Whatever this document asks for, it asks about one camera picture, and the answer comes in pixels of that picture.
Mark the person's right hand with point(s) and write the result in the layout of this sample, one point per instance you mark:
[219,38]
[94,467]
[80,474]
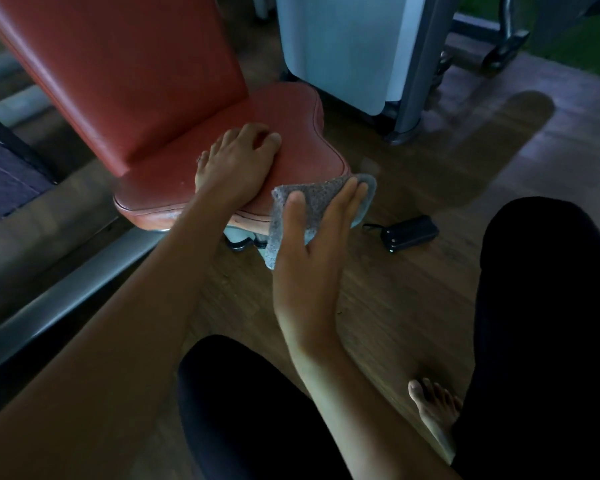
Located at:
[307,284]

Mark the person's left hand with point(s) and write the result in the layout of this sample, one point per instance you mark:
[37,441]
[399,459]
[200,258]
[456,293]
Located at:
[232,172]

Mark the person's left thumb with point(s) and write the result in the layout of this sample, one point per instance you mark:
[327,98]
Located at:
[272,144]

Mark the person's left middle finger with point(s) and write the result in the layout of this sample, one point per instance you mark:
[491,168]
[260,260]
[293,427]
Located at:
[230,138]

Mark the person's left little finger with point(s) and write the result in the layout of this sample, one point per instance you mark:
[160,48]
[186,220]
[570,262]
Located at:
[201,162]

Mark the person's right thumb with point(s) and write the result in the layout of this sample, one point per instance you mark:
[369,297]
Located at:
[296,219]

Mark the grey cleaning cloth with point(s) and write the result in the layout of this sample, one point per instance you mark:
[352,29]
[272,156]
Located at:
[320,199]

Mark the person's right forearm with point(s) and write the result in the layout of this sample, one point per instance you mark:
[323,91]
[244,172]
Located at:
[360,419]

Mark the person's left forearm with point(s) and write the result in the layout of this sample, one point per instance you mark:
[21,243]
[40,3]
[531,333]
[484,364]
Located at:
[105,354]

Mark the red padded seat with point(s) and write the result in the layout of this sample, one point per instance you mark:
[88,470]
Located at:
[300,139]

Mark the red padded backrest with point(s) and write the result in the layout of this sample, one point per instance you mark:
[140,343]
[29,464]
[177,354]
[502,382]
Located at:
[130,69]

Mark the white weight stack cover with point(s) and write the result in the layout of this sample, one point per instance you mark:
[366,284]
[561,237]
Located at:
[345,44]

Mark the purple floor mat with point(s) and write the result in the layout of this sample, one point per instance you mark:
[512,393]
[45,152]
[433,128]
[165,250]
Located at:
[5,179]

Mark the person's left leg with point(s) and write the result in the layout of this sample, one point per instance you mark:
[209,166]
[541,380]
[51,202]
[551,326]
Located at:
[250,414]

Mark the person's leg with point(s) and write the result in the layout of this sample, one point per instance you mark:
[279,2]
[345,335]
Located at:
[545,344]
[250,414]

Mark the person's bare foot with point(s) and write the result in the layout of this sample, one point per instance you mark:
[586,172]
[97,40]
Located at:
[436,409]

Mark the black machine foot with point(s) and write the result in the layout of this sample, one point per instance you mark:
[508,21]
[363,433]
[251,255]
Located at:
[505,44]

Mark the person's right leg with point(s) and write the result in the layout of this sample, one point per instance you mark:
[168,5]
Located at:
[545,344]

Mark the white seat bracket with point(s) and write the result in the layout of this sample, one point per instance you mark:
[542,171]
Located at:
[240,237]

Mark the grey metal machine post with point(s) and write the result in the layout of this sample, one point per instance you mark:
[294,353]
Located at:
[420,69]

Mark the grey metal frame rail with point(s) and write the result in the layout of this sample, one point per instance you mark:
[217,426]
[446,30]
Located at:
[55,299]

